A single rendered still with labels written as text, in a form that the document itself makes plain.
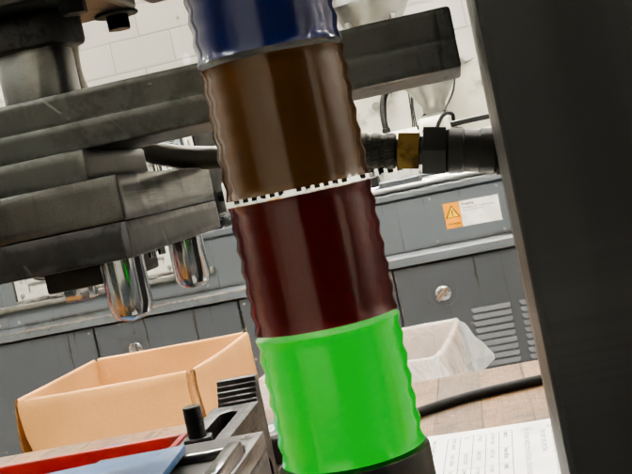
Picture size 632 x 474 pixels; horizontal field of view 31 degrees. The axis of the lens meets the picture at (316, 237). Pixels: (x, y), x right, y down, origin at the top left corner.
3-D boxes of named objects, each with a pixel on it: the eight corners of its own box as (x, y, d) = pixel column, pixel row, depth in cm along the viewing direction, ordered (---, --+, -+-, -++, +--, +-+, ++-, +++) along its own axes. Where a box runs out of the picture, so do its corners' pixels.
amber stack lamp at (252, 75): (241, 198, 32) (215, 80, 32) (375, 170, 31) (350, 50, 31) (212, 206, 28) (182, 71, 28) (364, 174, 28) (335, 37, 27)
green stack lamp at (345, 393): (292, 444, 32) (268, 327, 32) (427, 419, 32) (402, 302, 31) (271, 483, 28) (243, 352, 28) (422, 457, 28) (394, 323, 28)
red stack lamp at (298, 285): (267, 322, 32) (242, 204, 32) (401, 296, 31) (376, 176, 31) (242, 345, 28) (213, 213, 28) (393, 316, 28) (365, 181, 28)
